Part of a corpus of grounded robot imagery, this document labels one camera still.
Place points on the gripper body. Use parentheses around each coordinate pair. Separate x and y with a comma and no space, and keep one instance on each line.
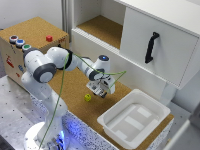
(109,85)

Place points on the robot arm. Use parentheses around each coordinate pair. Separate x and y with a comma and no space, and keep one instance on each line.
(42,68)

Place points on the yellow block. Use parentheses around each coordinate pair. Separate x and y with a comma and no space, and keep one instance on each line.
(87,97)

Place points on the pink block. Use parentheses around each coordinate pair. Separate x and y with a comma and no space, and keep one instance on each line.
(49,38)

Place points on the white cabinet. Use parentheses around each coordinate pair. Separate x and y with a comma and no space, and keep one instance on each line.
(100,50)

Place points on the white plastic box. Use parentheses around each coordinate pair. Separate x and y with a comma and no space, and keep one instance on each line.
(133,123)

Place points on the white sliding door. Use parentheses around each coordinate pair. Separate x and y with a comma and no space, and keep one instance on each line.
(173,50)

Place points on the green button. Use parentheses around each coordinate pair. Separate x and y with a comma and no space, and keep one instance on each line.
(26,47)

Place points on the wooden drawer box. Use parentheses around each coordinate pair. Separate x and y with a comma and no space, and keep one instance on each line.
(36,28)

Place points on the blue button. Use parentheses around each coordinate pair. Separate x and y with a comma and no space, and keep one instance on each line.
(20,42)

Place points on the red button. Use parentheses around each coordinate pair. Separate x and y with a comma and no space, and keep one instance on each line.
(13,39)

